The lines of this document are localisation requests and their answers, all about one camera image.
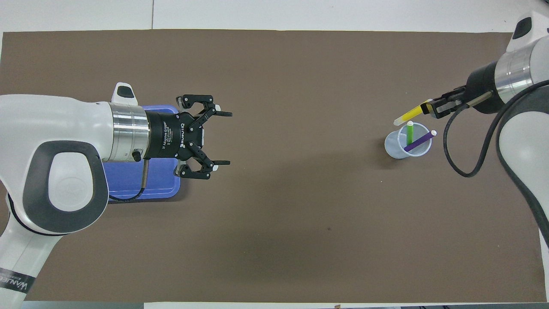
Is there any brown table mat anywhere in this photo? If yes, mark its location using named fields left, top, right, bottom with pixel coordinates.
left=0, top=29, right=547, bottom=303

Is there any clear plastic cup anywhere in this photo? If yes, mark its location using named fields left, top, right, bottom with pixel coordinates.
left=384, top=122, right=432, bottom=160

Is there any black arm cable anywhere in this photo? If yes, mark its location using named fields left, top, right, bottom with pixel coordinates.
left=443, top=79, right=549, bottom=178
left=108, top=159, right=150, bottom=202

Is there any yellow pen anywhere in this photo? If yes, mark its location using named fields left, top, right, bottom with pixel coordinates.
left=393, top=100, right=434, bottom=126

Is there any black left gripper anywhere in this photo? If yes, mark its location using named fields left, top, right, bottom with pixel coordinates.
left=145, top=94, right=233, bottom=179

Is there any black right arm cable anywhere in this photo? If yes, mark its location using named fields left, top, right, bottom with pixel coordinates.
left=443, top=79, right=549, bottom=178

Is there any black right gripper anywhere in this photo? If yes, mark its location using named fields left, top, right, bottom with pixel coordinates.
left=421, top=62, right=504, bottom=119

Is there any purple pen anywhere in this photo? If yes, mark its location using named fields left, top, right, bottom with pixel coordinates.
left=404, top=130, right=437, bottom=152

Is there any blue plastic tray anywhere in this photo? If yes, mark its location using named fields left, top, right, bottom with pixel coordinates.
left=103, top=105, right=181, bottom=200

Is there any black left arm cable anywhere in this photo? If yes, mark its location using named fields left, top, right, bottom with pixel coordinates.
left=108, top=159, right=150, bottom=202

